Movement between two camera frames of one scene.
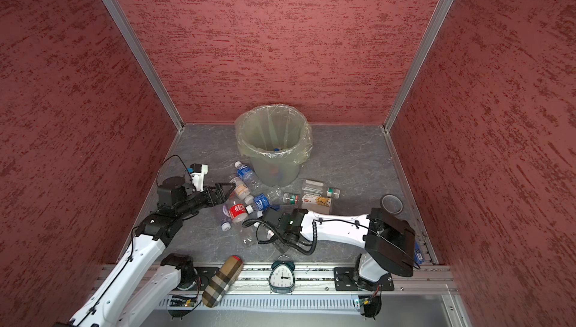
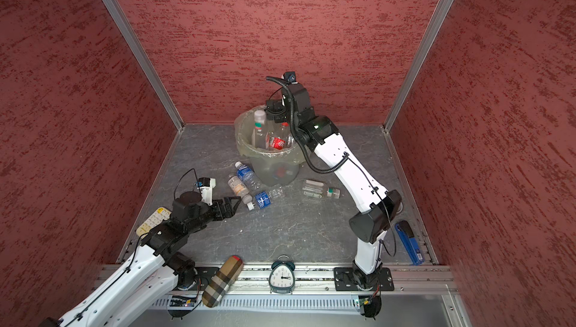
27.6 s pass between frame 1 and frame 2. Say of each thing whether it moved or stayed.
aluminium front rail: stayed
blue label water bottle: stayed
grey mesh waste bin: stayed
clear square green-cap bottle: stayed
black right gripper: moved
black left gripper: moved
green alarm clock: stayed
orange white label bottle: stayed
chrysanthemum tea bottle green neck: moved
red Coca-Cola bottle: moved
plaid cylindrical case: stayed
